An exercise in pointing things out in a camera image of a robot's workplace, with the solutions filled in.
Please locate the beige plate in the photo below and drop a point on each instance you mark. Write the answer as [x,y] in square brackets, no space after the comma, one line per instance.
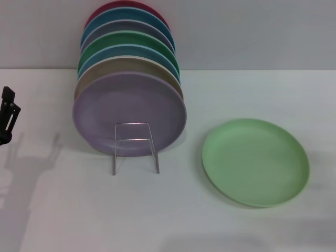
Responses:
[118,65]

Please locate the dark green plate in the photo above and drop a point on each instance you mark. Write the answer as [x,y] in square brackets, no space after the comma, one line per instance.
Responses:
[126,39]

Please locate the maroon red plate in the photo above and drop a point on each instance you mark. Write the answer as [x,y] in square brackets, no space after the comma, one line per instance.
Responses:
[118,4]

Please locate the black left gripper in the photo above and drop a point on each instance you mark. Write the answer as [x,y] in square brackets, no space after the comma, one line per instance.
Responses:
[5,137]

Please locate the light green plate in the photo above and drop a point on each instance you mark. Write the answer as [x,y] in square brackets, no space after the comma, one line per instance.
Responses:
[254,162]

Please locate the grey purple plate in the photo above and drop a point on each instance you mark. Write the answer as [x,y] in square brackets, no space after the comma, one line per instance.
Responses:
[128,26]

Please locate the light blue plate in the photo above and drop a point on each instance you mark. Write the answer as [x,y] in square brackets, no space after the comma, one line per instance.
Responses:
[123,51]

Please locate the lavender plate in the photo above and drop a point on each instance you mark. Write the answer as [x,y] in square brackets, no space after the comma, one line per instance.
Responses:
[131,105]

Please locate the teal blue plate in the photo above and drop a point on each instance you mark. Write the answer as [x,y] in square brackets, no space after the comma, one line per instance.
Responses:
[126,14]

